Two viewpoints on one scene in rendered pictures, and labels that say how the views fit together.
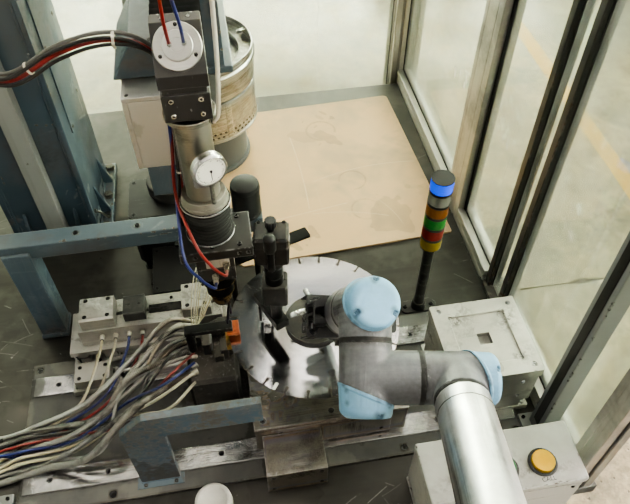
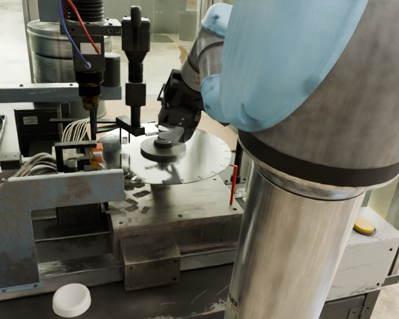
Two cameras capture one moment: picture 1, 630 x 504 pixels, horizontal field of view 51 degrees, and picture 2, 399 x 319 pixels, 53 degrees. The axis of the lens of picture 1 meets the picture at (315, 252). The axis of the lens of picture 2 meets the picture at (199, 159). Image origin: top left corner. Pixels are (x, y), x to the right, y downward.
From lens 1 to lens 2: 0.65 m
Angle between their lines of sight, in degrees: 24
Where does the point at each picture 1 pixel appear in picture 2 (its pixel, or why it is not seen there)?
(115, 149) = (7, 112)
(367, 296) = (223, 9)
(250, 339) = (111, 156)
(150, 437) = (15, 211)
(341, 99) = not seen: hidden behind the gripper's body
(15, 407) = not seen: outside the picture
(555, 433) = (365, 212)
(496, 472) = not seen: hidden behind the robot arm
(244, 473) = (102, 278)
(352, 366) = (214, 61)
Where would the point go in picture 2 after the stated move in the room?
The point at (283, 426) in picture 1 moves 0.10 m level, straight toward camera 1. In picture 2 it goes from (139, 225) to (145, 257)
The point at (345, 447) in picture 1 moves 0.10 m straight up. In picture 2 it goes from (192, 257) to (195, 222)
